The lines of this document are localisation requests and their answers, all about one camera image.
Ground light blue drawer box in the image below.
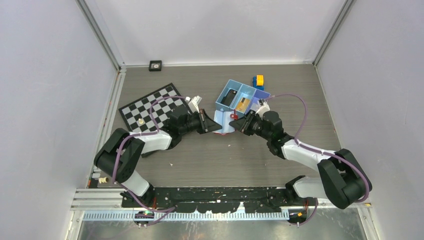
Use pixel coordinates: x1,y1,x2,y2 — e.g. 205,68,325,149
215,79,244,112
230,84,256,114

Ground small beige chess piece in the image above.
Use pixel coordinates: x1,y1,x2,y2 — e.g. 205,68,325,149
97,177,109,184

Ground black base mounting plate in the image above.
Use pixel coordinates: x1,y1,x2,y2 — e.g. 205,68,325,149
120,181,318,214

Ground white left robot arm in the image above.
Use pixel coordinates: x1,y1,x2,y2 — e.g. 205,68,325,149
93,106,222,207

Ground orange card in drawer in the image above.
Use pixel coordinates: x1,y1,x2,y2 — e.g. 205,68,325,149
235,97,250,113

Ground black square wall socket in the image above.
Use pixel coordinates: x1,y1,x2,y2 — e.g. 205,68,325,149
148,60,163,72

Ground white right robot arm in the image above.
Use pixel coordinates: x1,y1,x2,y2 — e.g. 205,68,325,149
229,110,372,209

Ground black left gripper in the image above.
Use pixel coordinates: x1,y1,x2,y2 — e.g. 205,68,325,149
179,109,222,135

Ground light blue middle drawer box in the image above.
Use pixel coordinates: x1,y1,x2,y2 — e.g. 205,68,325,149
230,84,256,114

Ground purple drawer box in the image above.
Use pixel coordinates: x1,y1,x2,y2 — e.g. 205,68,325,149
249,89,271,111

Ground blue orange toy block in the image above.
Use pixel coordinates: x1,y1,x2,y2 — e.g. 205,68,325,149
252,74,265,91

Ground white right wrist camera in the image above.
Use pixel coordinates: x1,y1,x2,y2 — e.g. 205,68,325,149
252,99,270,118

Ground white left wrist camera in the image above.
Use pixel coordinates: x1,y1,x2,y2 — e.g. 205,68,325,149
185,95,202,113

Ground light blue left drawer box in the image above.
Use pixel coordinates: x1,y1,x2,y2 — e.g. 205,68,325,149
215,79,244,112

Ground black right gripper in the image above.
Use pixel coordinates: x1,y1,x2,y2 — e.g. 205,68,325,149
229,109,272,141

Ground black card in drawer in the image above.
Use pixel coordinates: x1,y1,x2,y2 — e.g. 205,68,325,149
220,89,238,107

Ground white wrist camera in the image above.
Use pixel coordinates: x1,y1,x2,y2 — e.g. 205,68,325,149
185,95,202,113
252,99,270,118

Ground red leather card holder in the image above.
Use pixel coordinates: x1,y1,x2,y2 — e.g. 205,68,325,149
213,109,245,135

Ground black white chessboard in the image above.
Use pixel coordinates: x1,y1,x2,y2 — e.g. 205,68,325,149
118,82,202,158

